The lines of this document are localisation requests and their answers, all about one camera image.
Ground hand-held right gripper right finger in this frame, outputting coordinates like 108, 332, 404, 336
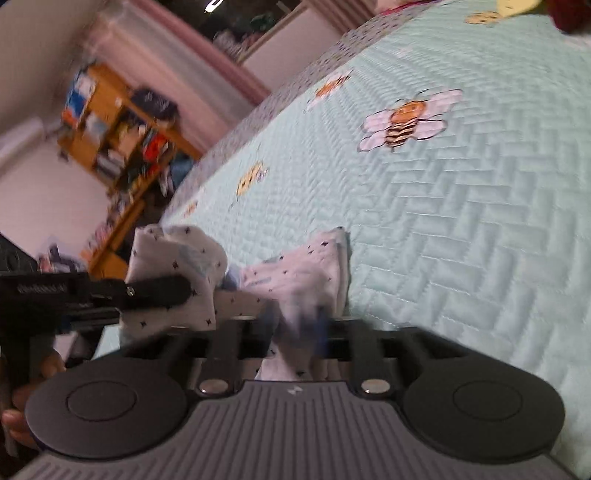
315, 310, 468, 398

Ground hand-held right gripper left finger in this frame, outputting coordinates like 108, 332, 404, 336
122, 314, 278, 398

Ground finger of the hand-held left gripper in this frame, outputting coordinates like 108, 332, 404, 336
90, 274, 192, 311
65, 310, 123, 326

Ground white printed pajama top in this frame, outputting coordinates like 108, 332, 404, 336
119, 224, 354, 381

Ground person's left hand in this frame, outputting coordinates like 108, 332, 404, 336
0, 344, 68, 450

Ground wooden bookshelf with clutter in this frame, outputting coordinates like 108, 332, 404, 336
81, 194, 148, 278

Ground blue plastic bag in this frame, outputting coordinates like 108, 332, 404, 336
168, 154, 195, 185

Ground white air conditioner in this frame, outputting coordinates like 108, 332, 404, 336
0, 117, 47, 160

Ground dark blue bag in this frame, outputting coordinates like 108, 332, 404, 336
129, 88, 180, 123

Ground green quilted bedspread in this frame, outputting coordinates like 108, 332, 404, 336
92, 0, 591, 476

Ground blue and white box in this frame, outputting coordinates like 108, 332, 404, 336
62, 74, 95, 123

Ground pink curtain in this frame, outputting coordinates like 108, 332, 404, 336
85, 0, 273, 153
309, 0, 379, 33

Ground row of windowsill items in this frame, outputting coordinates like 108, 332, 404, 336
212, 14, 278, 61

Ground dark window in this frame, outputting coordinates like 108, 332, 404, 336
157, 0, 310, 61

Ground dark red garment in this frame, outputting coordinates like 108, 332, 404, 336
547, 0, 591, 33

